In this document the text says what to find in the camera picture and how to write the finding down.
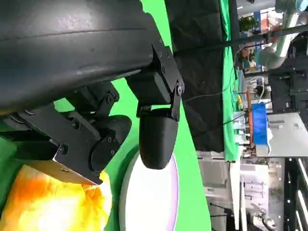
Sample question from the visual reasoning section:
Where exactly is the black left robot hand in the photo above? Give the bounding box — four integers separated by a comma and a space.
0, 0, 185, 186

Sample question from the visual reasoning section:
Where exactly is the orange white toy bread roll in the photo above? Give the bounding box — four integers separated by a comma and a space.
0, 164, 114, 231

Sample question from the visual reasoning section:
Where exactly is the black backdrop cloth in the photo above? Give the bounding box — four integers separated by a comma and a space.
165, 0, 226, 152

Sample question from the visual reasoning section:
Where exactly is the green hanging cloth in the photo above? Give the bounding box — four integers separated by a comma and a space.
218, 0, 242, 162

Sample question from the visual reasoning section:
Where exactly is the lilac plate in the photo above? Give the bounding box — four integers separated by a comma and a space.
119, 149, 180, 231

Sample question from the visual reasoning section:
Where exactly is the green table cloth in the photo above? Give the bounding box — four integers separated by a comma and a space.
0, 0, 213, 231

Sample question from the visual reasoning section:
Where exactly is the green plant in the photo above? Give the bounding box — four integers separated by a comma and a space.
240, 16, 258, 33

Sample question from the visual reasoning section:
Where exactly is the white cabinet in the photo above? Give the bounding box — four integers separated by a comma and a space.
196, 151, 242, 231

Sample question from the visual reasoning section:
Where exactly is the blue cloth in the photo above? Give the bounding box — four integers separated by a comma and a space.
251, 103, 270, 145

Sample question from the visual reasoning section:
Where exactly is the black machine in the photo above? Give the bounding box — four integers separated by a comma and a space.
268, 68, 308, 112

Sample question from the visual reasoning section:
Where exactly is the grey desk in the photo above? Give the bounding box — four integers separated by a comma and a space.
255, 112, 308, 157

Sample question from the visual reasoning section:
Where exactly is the black rack with light strips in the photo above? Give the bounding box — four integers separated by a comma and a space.
283, 157, 308, 231

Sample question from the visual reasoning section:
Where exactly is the thin black hanging cable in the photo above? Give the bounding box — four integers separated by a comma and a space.
185, 67, 236, 102

